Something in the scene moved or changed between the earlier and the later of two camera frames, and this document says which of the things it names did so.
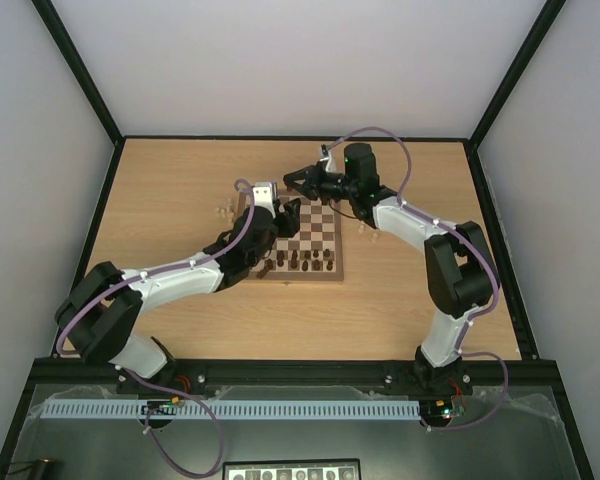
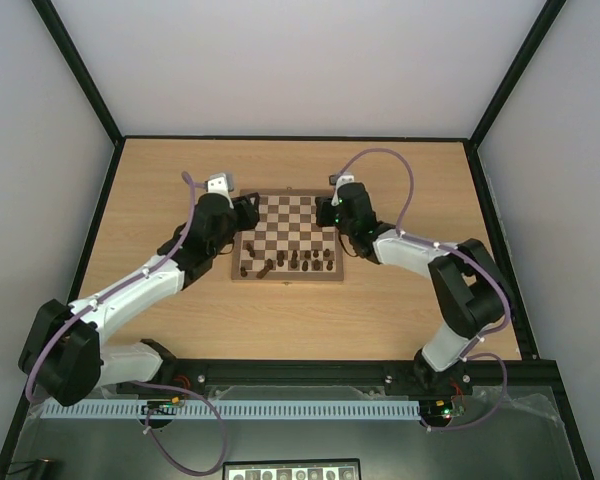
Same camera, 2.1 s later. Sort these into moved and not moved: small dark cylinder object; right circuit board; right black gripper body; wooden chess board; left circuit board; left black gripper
Moved: left black gripper; right black gripper body
Not moved: left circuit board; right circuit board; small dark cylinder object; wooden chess board
